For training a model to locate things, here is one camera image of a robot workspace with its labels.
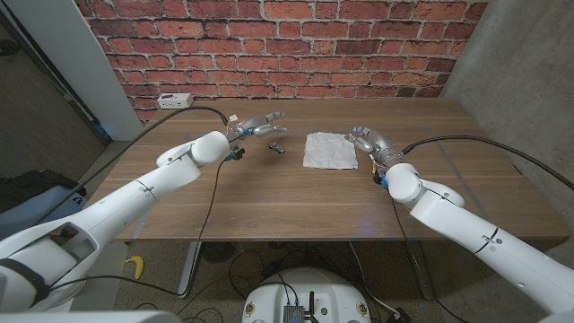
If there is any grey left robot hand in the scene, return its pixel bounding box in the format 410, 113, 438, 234
226, 111, 289, 156

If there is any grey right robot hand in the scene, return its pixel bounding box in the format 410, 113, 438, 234
344, 126, 405, 170

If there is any white tissue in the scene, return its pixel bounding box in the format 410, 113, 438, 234
302, 132, 360, 170

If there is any white power strip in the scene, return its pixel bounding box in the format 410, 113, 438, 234
157, 92, 195, 110

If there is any red brick printed backdrop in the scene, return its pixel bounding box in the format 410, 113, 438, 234
75, 0, 490, 125

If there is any round black floor fan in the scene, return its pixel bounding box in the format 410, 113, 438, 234
200, 241, 237, 264

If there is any grey table leg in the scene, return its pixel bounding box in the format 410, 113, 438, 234
405, 241, 436, 301

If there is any white table leg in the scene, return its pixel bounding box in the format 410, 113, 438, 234
177, 241, 203, 300

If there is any white robot torso base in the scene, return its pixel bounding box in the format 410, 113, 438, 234
241, 267, 372, 323

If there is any black floor plug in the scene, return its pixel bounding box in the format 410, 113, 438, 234
386, 307, 412, 323

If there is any small yellow curved object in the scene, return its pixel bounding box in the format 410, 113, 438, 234
125, 254, 145, 280

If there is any small grey electronics box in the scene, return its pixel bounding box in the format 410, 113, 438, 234
283, 304, 306, 323

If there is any black cloth bundle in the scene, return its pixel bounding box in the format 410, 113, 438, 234
0, 169, 87, 212

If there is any blue-grey bag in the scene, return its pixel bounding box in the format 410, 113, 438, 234
0, 184, 87, 241

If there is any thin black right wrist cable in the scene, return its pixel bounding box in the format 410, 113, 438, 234
390, 196, 467, 323

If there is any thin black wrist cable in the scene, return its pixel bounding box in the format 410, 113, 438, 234
48, 159, 228, 299
390, 196, 467, 323

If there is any thin black left wrist cable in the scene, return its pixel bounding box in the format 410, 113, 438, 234
48, 159, 228, 299

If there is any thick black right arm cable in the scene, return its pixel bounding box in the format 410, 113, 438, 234
401, 135, 574, 192

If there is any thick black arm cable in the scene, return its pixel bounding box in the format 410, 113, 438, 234
33, 105, 230, 225
401, 135, 574, 192

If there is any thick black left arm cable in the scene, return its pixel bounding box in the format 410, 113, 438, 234
33, 105, 230, 225

